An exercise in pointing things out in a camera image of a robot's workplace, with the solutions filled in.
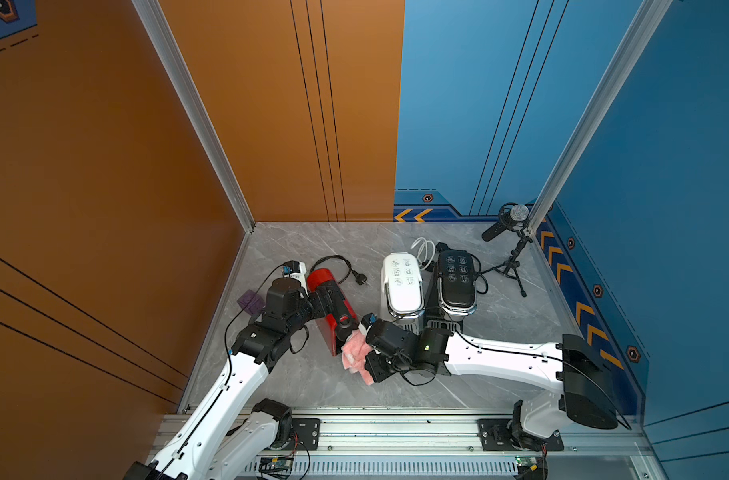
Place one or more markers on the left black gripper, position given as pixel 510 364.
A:
pixel 321 304

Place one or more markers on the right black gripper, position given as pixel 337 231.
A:
pixel 371 363

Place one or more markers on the red coffee machine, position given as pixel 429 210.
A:
pixel 336 327

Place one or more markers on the pink cloth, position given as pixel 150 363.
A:
pixel 354 355

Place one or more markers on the white coffee machine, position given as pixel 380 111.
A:
pixel 402 293

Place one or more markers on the black coffee machine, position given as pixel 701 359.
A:
pixel 453 292

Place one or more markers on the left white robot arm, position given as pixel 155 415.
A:
pixel 207 447

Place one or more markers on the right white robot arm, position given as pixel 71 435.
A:
pixel 576 383

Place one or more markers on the black power plug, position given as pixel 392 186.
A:
pixel 361 279

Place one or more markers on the purple block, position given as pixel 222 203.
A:
pixel 251 303

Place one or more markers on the green circuit board left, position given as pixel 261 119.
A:
pixel 275 468

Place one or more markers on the green circuit board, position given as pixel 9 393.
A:
pixel 275 468
pixel 532 468

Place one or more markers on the green circuit board right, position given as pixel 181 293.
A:
pixel 532 468

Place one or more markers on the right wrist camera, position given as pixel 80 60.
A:
pixel 367 321

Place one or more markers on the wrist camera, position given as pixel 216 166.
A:
pixel 367 321
pixel 297 271

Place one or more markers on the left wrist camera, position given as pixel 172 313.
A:
pixel 297 271

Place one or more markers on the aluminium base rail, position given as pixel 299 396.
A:
pixel 401 443

